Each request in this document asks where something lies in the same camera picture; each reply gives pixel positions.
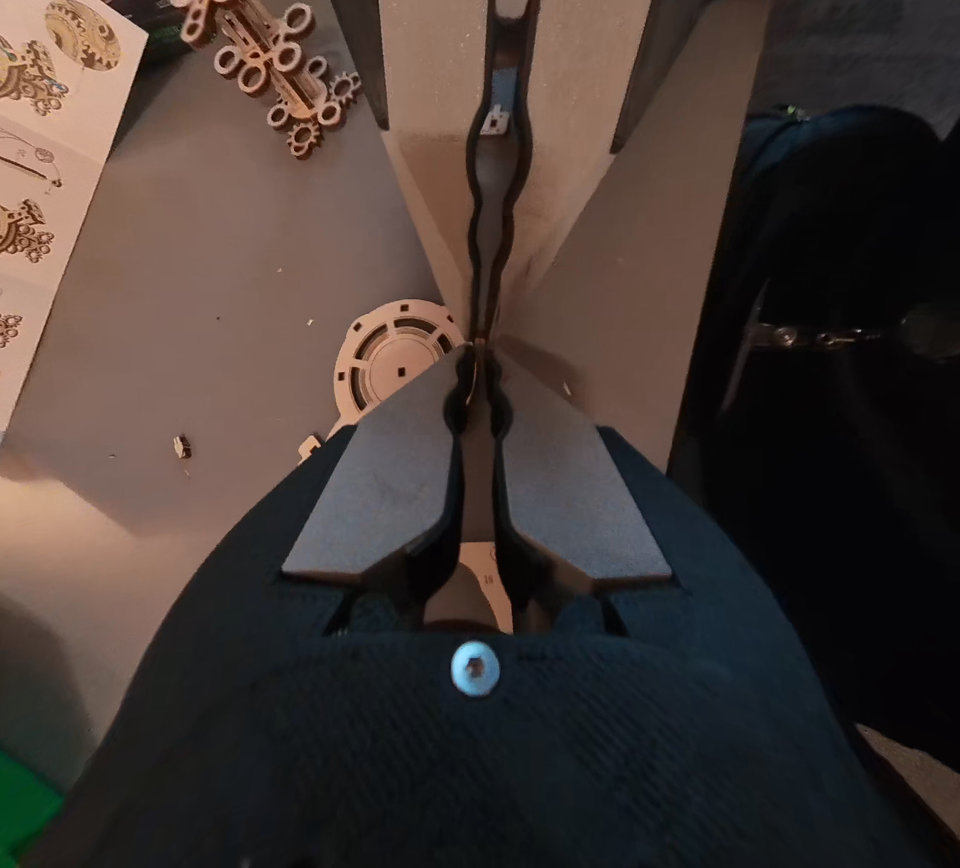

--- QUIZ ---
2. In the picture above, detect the round wooden ring part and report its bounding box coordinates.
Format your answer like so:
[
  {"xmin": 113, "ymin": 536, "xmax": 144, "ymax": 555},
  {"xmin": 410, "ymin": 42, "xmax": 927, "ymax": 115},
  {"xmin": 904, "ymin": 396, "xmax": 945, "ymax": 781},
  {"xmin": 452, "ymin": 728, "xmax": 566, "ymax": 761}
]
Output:
[{"xmin": 298, "ymin": 298, "xmax": 468, "ymax": 464}]

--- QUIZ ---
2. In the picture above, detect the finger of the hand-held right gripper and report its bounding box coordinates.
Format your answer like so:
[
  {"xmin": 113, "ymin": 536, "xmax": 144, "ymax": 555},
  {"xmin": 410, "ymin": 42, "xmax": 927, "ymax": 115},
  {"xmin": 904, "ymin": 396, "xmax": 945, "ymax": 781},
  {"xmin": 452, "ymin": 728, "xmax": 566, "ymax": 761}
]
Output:
[
  {"xmin": 371, "ymin": 0, "xmax": 496, "ymax": 344},
  {"xmin": 487, "ymin": 0, "xmax": 671, "ymax": 344}
]

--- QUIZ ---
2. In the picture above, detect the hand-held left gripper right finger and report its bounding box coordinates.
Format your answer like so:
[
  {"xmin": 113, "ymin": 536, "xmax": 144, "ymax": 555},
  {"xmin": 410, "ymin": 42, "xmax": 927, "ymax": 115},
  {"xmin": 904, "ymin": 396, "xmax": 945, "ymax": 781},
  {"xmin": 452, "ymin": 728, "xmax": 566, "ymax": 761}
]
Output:
[{"xmin": 480, "ymin": 345, "xmax": 674, "ymax": 603}]

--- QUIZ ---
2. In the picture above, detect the green plastic bin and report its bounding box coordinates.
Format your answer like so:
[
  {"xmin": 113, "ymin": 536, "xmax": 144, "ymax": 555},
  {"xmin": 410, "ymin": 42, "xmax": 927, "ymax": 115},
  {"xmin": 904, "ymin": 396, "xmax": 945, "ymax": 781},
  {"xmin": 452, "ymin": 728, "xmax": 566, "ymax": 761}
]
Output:
[{"xmin": 0, "ymin": 748, "xmax": 66, "ymax": 868}]

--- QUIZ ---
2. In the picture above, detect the folded paper instruction leaflet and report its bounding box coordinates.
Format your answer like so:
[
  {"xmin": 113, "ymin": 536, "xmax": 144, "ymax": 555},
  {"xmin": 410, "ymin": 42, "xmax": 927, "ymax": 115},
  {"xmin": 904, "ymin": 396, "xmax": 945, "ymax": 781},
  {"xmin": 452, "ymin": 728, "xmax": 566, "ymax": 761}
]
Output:
[{"xmin": 0, "ymin": 0, "xmax": 150, "ymax": 434}]

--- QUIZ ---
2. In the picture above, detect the wooden sheet with peg outlines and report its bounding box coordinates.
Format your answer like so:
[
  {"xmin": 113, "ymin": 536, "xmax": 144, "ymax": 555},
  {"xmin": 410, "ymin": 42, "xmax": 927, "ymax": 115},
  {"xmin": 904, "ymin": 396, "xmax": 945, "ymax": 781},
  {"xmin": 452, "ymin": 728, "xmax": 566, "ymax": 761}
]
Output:
[{"xmin": 423, "ymin": 542, "xmax": 515, "ymax": 635}]

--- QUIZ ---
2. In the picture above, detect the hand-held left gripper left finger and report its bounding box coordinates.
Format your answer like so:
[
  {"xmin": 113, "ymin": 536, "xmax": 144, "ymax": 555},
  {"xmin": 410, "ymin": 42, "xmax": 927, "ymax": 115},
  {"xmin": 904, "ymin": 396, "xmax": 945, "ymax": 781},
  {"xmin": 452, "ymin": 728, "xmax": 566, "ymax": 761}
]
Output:
[{"xmin": 281, "ymin": 345, "xmax": 481, "ymax": 618}]

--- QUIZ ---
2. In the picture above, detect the metal lanyard clip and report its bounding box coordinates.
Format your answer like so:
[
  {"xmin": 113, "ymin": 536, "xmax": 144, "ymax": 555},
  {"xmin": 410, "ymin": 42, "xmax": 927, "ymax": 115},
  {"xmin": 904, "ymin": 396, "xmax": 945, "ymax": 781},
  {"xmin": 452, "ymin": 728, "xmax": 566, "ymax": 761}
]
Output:
[{"xmin": 750, "ymin": 306, "xmax": 960, "ymax": 359}]

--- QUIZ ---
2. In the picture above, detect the white printed tag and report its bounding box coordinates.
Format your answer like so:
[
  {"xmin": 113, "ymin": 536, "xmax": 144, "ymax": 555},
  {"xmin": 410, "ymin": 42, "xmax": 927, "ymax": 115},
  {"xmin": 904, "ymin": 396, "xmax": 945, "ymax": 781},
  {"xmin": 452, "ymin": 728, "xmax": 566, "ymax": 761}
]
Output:
[{"xmin": 482, "ymin": 68, "xmax": 520, "ymax": 136}]

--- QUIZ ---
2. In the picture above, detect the assembled wooden loop model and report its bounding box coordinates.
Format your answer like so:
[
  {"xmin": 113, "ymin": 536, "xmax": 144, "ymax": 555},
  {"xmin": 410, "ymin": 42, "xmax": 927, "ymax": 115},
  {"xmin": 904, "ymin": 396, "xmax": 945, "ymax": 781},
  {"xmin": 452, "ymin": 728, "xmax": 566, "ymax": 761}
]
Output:
[{"xmin": 165, "ymin": 0, "xmax": 363, "ymax": 160}]

